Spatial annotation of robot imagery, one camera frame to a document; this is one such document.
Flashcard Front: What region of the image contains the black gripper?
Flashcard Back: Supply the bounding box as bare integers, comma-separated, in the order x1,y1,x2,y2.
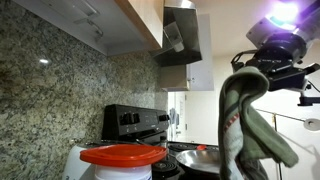
245,33,308,79

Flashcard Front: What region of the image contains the green patterned towel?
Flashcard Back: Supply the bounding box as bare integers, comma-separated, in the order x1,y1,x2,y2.
218,65,300,180

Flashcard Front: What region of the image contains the thin metal stand lamp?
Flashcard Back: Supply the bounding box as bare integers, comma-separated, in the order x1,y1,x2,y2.
254,108,320,180

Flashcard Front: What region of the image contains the dark range hood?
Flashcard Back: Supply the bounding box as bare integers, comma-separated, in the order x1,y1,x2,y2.
149,0,203,68

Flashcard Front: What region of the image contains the stainless steel frying pan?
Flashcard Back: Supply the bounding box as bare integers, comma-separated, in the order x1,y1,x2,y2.
175,148,223,175

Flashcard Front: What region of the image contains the black coil stove burner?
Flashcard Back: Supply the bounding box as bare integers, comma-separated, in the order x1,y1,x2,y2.
168,142,198,153
151,159,184,180

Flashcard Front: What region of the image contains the black electric stove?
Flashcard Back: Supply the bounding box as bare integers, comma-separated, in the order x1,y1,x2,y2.
101,103,223,180

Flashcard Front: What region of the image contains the wooden upper cabinet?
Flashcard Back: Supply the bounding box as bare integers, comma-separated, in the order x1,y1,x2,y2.
13,0,165,57

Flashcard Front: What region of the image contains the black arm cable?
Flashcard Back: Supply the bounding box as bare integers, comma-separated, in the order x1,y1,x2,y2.
231,49,259,73

